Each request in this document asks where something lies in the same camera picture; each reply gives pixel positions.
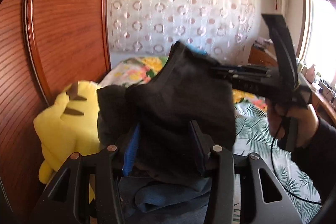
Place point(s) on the window with wooden frame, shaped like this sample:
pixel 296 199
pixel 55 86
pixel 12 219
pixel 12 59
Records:
pixel 317 43

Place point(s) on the yellow plush toy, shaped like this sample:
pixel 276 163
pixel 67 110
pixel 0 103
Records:
pixel 69 125

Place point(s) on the palm leaf bed cover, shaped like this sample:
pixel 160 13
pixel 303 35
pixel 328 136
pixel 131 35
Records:
pixel 252 135

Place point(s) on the wooden headboard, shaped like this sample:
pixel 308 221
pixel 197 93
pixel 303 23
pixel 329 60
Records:
pixel 45 46

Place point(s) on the person right hand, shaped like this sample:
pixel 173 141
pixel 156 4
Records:
pixel 305 120

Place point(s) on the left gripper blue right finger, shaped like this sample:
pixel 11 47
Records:
pixel 201 148

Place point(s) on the circle pattern lace curtain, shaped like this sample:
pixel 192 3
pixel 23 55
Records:
pixel 151 27

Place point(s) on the blue denim jeans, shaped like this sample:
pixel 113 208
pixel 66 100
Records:
pixel 146 200

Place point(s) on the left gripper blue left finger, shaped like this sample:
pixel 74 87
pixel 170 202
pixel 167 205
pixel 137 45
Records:
pixel 130 152

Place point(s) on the floral blanket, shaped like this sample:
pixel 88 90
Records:
pixel 140 70

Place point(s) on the blue tissue box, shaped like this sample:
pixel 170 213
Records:
pixel 197 50

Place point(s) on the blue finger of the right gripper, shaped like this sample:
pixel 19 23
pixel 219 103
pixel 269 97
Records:
pixel 241 69
pixel 256 78

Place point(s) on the right forearm dark sleeve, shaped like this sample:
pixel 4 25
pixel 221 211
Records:
pixel 317 159

